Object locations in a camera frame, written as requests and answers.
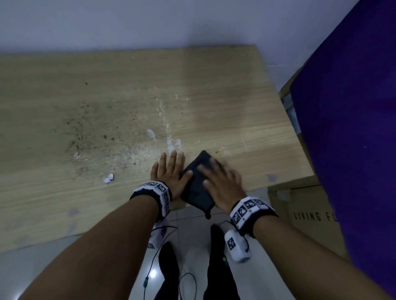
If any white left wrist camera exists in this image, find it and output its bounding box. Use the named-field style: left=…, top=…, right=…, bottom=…
left=147, top=216, right=170, bottom=250

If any person's leg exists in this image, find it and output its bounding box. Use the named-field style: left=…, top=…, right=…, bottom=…
left=203, top=224, right=241, bottom=300
left=154, top=242, right=180, bottom=300

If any person's left forearm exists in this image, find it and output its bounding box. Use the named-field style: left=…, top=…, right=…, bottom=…
left=18, top=195, right=160, bottom=300

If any person's right leg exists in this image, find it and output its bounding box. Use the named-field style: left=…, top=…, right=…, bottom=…
left=203, top=224, right=241, bottom=300

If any black right wristband with markers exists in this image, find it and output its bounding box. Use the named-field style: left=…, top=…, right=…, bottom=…
left=229, top=196, right=279, bottom=239

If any printed cardboard box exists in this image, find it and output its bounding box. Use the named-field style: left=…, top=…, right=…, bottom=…
left=268, top=176, right=351, bottom=261

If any black wristband with markers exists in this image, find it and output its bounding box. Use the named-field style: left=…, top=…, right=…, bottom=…
left=229, top=196, right=279, bottom=239
left=129, top=180, right=172, bottom=222

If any dark grey cloth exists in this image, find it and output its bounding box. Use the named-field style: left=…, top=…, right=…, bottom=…
left=179, top=150, right=224, bottom=220

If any plain cardboard box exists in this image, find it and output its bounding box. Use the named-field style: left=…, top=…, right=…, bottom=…
left=278, top=66, right=314, bottom=175

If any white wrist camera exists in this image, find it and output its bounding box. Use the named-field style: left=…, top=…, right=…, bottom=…
left=147, top=216, right=170, bottom=250
left=224, top=227, right=252, bottom=264

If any black cable with green plug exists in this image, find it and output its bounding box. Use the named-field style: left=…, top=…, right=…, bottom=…
left=142, top=226, right=178, bottom=300

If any person's left hand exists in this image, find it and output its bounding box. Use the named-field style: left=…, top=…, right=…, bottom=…
left=150, top=150, right=194, bottom=201

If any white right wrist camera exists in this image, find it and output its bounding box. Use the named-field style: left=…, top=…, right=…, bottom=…
left=224, top=227, right=252, bottom=264

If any purple mattress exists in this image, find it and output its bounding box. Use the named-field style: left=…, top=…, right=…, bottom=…
left=290, top=0, right=396, bottom=299

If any person's right hand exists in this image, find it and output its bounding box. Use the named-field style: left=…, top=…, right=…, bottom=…
left=197, top=158, right=249, bottom=214

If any person's right forearm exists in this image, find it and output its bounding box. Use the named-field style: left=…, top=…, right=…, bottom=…
left=253, top=215, right=392, bottom=300

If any person's left leg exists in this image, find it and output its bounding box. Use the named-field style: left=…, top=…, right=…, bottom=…
left=154, top=242, right=180, bottom=300

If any thin black cable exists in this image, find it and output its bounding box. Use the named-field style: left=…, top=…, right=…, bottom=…
left=178, top=273, right=197, bottom=300

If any black left wristband with markers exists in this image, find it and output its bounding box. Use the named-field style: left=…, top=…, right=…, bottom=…
left=129, top=180, right=172, bottom=222

